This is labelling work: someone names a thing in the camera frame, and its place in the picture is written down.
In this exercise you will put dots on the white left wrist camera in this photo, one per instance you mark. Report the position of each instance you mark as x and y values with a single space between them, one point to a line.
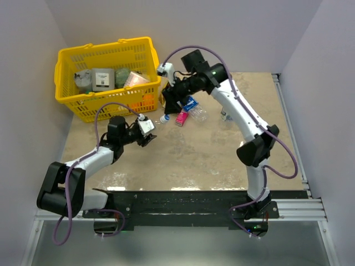
146 126

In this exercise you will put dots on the pink cardboard box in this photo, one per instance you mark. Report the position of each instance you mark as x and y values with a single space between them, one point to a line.
181 118

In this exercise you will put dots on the pink packet in basket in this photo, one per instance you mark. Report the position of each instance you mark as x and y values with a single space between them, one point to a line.
134 78

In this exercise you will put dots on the grey box with label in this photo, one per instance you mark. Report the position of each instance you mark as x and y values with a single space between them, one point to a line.
103 79

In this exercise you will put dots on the clear unlabelled plastic bottle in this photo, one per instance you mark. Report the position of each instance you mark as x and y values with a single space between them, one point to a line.
158 124

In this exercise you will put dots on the aluminium rail frame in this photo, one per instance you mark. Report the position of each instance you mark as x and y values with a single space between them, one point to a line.
310 242

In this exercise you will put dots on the grey pouch in basket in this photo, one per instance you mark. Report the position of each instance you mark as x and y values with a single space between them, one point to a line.
83 80

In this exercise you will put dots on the clear bottle blue label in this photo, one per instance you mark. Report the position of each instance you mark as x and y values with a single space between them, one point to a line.
194 109

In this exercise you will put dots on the green round item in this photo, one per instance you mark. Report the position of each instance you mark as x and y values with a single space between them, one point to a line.
121 76

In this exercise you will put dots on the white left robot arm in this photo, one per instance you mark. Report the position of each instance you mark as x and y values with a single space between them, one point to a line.
63 189

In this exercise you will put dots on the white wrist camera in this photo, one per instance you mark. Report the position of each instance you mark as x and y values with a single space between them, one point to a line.
167 70
146 126

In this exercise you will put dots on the blue white bottle cap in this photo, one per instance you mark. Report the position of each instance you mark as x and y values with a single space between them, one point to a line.
165 119

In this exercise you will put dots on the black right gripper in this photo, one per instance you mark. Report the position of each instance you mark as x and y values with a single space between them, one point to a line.
172 96

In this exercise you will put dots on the yellow plastic shopping basket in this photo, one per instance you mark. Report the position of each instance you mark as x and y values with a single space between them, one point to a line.
137 54

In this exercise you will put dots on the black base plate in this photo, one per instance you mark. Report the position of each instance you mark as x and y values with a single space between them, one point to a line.
129 209

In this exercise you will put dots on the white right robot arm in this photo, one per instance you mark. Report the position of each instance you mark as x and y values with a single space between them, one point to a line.
217 82

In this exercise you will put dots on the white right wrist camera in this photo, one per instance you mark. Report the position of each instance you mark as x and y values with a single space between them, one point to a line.
167 70

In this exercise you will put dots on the orange item in basket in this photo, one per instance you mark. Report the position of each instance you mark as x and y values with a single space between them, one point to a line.
145 104

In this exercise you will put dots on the yellow snack bag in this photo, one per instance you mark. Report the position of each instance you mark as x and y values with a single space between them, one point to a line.
161 97

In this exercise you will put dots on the clear bottle white green label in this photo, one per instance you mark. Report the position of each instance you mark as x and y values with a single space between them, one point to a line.
225 116

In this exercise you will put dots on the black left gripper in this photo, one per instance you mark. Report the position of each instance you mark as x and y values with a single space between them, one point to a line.
147 139

